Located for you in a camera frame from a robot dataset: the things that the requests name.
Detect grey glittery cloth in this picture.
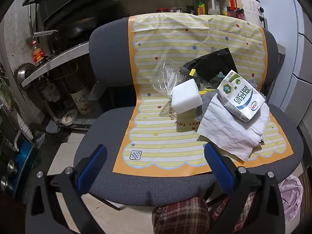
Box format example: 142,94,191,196
195,77,267,119

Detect grey refrigerator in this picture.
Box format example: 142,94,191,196
249,0,312,137

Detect clear crinkled plastic bag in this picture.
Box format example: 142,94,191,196
149,58,182,98

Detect steel stove counter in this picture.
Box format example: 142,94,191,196
21,41,90,87

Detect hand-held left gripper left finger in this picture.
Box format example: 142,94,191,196
26,144,109,234

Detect black plastic bag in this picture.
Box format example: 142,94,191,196
180,47,239,90

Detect white air fryer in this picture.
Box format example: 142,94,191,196
238,0,266,28

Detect yellow striped orange-edged mat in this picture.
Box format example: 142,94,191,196
112,12,294,176

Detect white printed bowl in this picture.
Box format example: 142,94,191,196
61,109,78,125

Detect amber oil bottle red label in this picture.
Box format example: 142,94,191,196
32,40,45,66

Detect white bucket with writing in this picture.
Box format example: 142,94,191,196
69,85,92,115

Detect white foam block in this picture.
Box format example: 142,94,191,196
172,79,203,114

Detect grey fabric office chair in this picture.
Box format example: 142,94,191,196
73,17,304,206

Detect person's plaid trousers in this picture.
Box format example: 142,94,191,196
152,190,256,234

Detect white green milk carton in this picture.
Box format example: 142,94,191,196
216,70,266,123

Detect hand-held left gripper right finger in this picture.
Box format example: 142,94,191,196
204,143,285,234

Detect steel pot lid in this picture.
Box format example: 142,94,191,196
17,63,36,83

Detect large oil bottle red label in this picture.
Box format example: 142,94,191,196
222,0,245,20

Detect white paper towel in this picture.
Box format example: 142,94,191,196
196,94,270,162

